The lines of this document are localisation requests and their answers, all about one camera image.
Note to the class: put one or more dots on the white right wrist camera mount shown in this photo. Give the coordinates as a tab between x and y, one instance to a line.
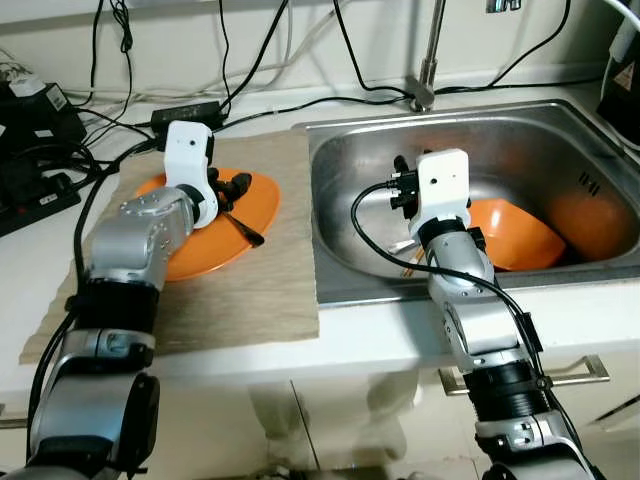
443	180

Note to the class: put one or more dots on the silver wall bracket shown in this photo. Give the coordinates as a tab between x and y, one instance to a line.
503	5

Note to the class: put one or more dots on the orange plate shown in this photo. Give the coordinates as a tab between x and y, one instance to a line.
200	255

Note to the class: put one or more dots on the black appliance with warning label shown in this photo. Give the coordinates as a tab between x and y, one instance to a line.
620	90

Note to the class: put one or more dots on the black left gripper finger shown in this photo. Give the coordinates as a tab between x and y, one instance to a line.
241	183
230	204

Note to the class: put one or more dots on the steel spoon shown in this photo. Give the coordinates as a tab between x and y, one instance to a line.
247	232

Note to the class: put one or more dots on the black power adapter brick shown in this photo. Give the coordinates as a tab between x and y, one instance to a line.
185	112

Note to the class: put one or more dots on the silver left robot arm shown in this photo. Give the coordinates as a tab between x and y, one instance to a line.
120	260

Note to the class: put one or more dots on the steel fork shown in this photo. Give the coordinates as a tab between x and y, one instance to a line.
400	245

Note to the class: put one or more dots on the beige kitchen base cabinet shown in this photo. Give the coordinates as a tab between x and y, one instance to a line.
300	420

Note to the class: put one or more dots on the black battery charger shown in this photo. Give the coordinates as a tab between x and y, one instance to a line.
40	110

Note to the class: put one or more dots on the stainless steel sink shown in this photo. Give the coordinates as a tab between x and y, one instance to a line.
520	150

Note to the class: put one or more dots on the chrome faucet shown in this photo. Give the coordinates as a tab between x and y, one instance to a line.
425	90

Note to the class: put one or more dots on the grey plastic tube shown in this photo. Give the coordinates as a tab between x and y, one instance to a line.
622	35

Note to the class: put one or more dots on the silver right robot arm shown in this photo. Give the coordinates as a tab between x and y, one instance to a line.
490	330

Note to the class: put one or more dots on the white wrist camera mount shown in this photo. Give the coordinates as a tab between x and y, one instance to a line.
443	180
185	150

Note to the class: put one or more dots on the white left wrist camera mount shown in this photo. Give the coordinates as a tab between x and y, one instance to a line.
185	150

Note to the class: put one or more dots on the beige woven placemat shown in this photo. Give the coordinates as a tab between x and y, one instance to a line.
260	290

